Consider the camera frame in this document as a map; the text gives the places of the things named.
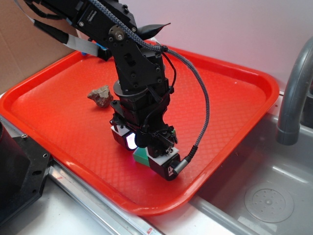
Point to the grey sink basin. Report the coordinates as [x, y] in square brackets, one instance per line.
[263, 187]

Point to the cardboard panel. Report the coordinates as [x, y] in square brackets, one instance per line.
[24, 49]

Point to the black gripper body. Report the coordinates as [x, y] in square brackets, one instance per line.
[142, 114]

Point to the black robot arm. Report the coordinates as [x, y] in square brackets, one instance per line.
[142, 89]

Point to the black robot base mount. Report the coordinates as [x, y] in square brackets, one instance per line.
[24, 166]

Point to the red plastic tray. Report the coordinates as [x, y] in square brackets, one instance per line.
[52, 108]

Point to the sensor gripper finger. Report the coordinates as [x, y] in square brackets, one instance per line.
[164, 165]
[124, 136]

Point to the brown rock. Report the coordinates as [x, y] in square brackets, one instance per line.
[101, 96]

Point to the metal rail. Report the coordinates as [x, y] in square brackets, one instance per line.
[68, 206]

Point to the blue toy bottle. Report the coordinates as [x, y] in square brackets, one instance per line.
[94, 49]

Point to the green rectangular block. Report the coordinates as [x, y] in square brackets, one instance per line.
[141, 156]

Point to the grey faucet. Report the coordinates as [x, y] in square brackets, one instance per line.
[297, 104]

